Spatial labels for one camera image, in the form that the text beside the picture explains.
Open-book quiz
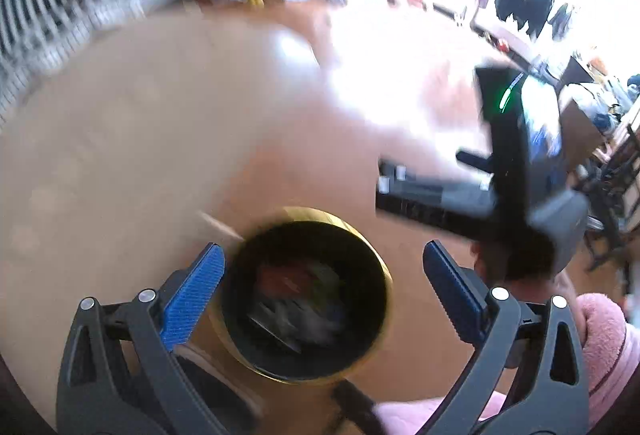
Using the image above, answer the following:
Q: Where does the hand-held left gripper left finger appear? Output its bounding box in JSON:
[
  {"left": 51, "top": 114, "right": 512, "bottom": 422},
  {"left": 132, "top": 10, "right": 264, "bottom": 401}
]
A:
[{"left": 56, "top": 242, "right": 228, "bottom": 435}]

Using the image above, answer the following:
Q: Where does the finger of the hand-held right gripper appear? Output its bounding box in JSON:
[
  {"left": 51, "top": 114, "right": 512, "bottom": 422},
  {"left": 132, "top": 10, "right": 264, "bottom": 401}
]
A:
[{"left": 375, "top": 158, "right": 498, "bottom": 236}]

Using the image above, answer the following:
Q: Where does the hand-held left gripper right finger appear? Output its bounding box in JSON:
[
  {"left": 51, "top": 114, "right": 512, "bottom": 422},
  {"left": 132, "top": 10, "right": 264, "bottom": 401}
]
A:
[{"left": 422, "top": 240, "right": 591, "bottom": 435}]

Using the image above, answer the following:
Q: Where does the black bin with gold rim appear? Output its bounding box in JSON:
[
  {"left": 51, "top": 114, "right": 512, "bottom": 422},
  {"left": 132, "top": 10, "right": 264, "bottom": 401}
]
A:
[{"left": 207, "top": 206, "right": 393, "bottom": 385}]

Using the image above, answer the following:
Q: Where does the pink fleece clothing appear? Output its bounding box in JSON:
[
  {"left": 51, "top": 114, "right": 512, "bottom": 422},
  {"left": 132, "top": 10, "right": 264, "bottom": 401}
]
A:
[{"left": 375, "top": 390, "right": 506, "bottom": 435}]

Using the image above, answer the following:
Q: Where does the black-white striped sofa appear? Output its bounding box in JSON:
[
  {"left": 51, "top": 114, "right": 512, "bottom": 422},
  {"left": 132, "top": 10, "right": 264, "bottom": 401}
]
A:
[{"left": 0, "top": 0, "right": 146, "bottom": 116}]

